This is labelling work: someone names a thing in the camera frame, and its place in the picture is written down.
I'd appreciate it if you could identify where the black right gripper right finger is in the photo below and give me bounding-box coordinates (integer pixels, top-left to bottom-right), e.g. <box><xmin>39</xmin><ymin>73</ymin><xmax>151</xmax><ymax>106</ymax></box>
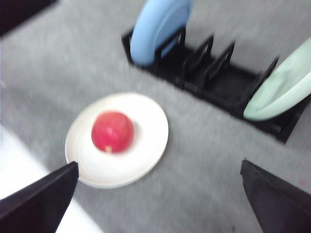
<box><xmin>240</xmin><ymin>160</ymin><xmax>311</xmax><ymax>233</ymax></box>

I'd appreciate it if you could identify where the white plate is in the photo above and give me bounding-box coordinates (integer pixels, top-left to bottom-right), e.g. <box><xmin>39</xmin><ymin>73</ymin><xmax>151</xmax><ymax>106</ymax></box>
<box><xmin>65</xmin><ymin>93</ymin><xmax>169</xmax><ymax>189</ymax></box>

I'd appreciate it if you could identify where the red pomegranate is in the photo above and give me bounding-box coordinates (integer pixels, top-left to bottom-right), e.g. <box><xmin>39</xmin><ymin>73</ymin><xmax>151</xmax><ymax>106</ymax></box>
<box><xmin>91</xmin><ymin>111</ymin><xmax>135</xmax><ymax>153</ymax></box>

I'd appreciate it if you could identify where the light green plate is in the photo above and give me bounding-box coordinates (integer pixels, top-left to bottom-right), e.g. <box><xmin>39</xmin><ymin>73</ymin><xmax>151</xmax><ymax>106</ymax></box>
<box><xmin>243</xmin><ymin>38</ymin><xmax>311</xmax><ymax>121</ymax></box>

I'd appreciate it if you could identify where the black plastic plate rack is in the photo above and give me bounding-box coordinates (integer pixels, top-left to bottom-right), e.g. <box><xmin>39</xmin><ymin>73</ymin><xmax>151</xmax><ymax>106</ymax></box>
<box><xmin>121</xmin><ymin>26</ymin><xmax>311</xmax><ymax>142</ymax></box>

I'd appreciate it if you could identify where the blue plate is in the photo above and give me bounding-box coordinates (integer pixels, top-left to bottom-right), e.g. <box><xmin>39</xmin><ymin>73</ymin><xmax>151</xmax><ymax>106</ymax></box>
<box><xmin>130</xmin><ymin>0</ymin><xmax>194</xmax><ymax>67</ymax></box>

